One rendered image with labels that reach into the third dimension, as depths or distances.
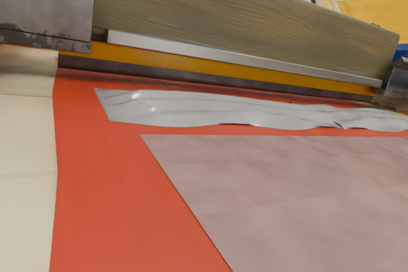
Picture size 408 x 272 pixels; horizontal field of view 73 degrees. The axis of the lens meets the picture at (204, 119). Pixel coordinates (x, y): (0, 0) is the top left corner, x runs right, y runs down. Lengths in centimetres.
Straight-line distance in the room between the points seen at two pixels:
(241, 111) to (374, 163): 8
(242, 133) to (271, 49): 15
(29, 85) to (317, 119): 20
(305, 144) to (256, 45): 14
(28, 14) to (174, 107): 11
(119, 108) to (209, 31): 13
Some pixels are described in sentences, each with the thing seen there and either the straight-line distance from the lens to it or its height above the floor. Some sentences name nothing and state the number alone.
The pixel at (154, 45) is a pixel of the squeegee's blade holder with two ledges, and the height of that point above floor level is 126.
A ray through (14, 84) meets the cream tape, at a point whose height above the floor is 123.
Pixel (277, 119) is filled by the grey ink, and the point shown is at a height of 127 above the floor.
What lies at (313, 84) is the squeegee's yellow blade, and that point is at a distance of 37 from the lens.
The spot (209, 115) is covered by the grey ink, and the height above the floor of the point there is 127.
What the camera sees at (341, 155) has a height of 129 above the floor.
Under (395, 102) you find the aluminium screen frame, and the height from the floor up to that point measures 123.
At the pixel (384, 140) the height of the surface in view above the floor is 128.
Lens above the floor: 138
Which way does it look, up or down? 42 degrees down
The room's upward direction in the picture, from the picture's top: 32 degrees clockwise
